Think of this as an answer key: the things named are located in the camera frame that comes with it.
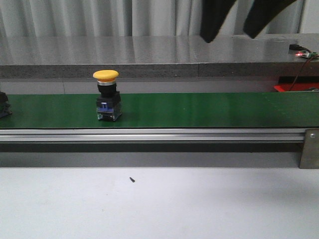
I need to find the black usb plug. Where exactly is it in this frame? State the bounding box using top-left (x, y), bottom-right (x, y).
top-left (289, 44), bottom-right (303, 53)

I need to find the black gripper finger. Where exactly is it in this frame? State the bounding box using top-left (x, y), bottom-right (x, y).
top-left (243, 0), bottom-right (296, 39)
top-left (200, 0), bottom-right (236, 43)

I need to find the grey stone shelf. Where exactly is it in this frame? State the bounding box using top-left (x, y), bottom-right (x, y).
top-left (0, 33), bottom-right (319, 79)

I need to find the yellow mushroom push button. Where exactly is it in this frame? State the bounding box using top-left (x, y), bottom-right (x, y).
top-left (93, 70), bottom-right (122, 121)

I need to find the green conveyor belt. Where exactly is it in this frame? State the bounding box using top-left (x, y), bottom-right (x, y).
top-left (0, 92), bottom-right (319, 129)

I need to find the grey curtain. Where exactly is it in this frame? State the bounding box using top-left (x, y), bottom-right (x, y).
top-left (0, 0), bottom-right (306, 38)

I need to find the small green circuit board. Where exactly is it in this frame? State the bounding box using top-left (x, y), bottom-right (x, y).
top-left (296, 50), bottom-right (319, 59)

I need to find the aluminium conveyor rail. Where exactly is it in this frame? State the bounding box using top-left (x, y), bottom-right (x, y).
top-left (0, 128), bottom-right (306, 142)

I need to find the steel conveyor bracket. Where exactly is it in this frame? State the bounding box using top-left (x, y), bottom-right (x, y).
top-left (299, 129), bottom-right (319, 169)

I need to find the thin orange wire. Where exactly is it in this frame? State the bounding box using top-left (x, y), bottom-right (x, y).
top-left (288, 56), bottom-right (313, 92)

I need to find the red plastic tray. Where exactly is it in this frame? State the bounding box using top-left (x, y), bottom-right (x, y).
top-left (274, 83), bottom-right (319, 92)

